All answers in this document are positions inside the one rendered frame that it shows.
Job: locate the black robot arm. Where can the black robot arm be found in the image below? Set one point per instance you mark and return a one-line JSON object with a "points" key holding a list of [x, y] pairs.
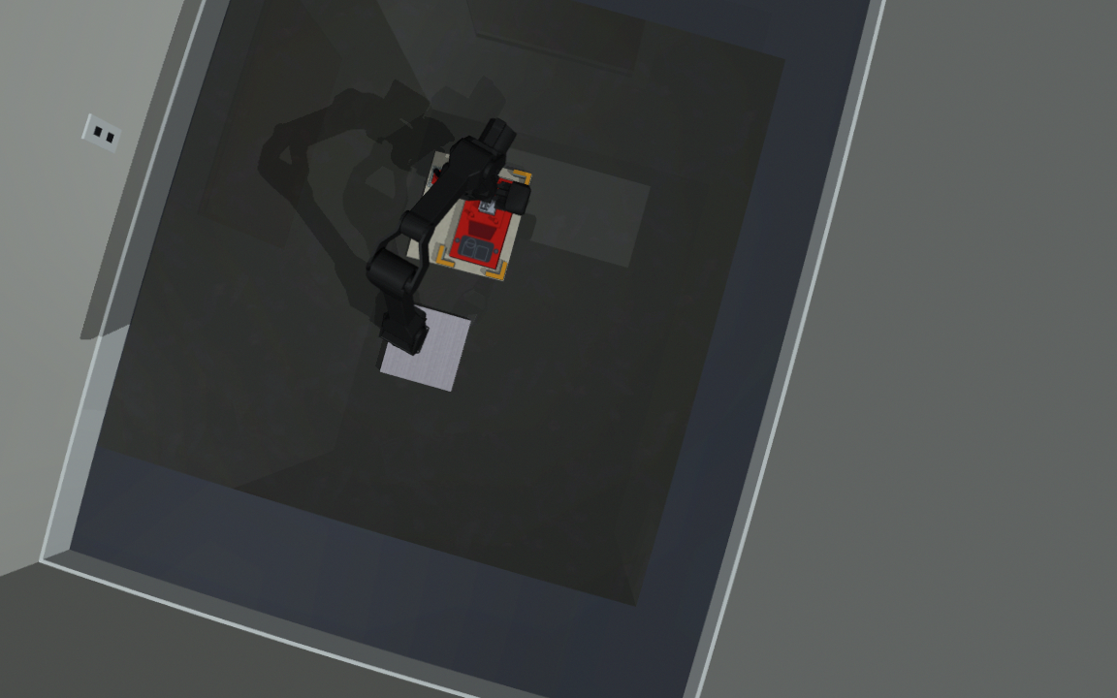
{"points": [[471, 166]]}

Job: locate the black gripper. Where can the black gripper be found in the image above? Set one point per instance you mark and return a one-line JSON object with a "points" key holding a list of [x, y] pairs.
{"points": [[508, 197]]}

